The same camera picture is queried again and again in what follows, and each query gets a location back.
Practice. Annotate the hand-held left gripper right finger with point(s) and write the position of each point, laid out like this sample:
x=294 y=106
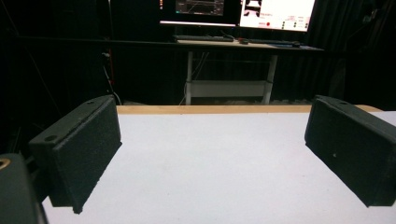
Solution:
x=351 y=146

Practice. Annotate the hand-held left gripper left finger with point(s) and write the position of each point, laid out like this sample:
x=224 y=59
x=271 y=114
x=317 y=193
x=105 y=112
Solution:
x=83 y=149

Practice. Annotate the black curtain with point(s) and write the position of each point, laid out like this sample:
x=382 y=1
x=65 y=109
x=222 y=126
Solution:
x=351 y=56

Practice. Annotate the black computer mouse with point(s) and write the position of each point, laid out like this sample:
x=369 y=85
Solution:
x=296 y=44

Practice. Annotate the black keyboard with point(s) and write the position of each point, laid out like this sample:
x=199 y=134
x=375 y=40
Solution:
x=271 y=41
x=202 y=38

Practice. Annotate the wooden desk with white legs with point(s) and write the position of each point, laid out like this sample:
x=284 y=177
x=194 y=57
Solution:
x=227 y=88

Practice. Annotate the white screen monitor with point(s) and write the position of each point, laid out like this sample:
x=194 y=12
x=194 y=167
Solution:
x=277 y=14

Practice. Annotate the dark screen monitor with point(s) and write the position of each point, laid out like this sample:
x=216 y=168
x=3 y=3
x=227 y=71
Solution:
x=199 y=11

